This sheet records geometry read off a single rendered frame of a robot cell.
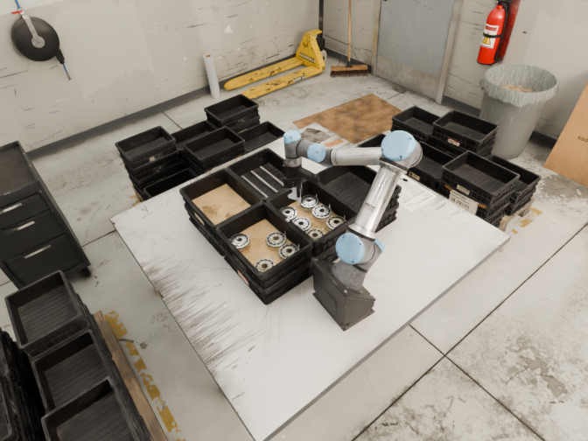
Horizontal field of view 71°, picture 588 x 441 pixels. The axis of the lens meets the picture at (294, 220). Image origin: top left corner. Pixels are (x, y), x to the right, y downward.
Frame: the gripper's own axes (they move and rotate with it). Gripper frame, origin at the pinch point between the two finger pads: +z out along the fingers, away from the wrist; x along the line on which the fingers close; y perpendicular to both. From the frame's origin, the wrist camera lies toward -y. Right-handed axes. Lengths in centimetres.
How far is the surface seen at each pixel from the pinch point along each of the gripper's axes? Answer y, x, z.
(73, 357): 117, 55, 65
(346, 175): -22, -43, 15
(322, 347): -14, 60, 34
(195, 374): 64, 40, 103
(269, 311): 12, 44, 33
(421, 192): -66, -44, 28
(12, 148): 203, -63, 10
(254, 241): 22.8, 12.7, 18.0
